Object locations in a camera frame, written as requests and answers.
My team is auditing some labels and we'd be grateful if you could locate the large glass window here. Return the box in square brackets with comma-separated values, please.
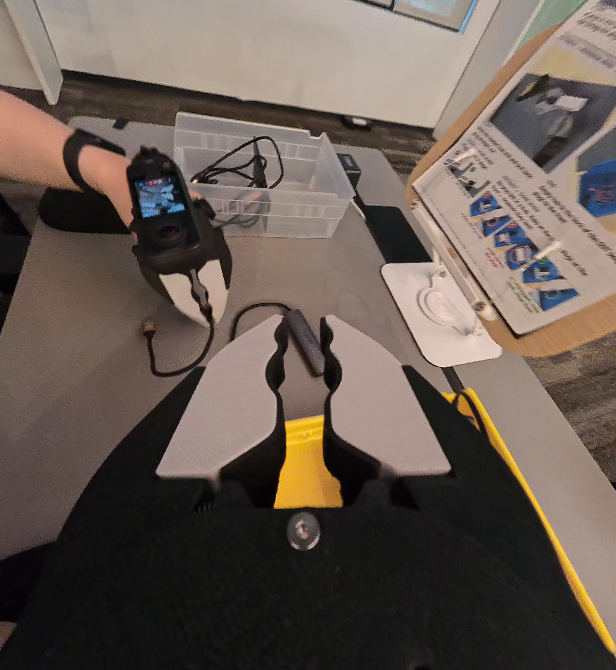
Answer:
[355, 0, 478, 32]

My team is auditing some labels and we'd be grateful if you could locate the clear plastic bin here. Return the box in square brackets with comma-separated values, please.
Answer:
[172, 111, 357, 240]

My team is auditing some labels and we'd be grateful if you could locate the small black device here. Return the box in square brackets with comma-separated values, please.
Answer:
[334, 152, 364, 196]

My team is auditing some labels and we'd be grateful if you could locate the person's left hand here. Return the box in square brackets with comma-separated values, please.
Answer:
[99, 157, 141, 236]

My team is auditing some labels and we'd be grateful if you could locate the bundle of usb cables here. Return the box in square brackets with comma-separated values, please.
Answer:
[188, 136, 285, 229]

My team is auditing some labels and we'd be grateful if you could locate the slim grey usb hub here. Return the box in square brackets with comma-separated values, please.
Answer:
[284, 308, 329, 377]

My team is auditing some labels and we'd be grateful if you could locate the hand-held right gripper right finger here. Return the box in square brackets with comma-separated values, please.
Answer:
[321, 312, 455, 480]

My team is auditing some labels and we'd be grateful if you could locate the thin black cable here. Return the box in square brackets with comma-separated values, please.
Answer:
[229, 301, 293, 341]

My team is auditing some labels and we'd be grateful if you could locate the orange plug usb cable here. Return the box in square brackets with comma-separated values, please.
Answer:
[141, 302, 218, 378]

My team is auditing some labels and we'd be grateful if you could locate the instruction sheet on stand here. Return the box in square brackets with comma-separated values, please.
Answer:
[406, 27, 616, 359]

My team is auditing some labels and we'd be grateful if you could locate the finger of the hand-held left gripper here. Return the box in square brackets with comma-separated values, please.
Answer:
[157, 270, 200, 323]
[197, 260, 232, 328]

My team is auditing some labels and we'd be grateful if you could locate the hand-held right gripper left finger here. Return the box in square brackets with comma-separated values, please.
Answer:
[154, 314, 292, 484]

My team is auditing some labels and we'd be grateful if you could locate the black wrist strap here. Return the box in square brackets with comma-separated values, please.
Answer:
[62, 128, 126, 195]

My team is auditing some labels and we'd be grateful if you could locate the person's left forearm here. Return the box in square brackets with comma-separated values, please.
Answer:
[0, 82, 104, 194]

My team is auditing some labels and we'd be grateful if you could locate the yellow plastic bin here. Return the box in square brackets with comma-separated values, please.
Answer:
[275, 388, 616, 658]

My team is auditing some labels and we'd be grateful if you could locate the white stand base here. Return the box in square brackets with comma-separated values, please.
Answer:
[380, 260, 503, 368]

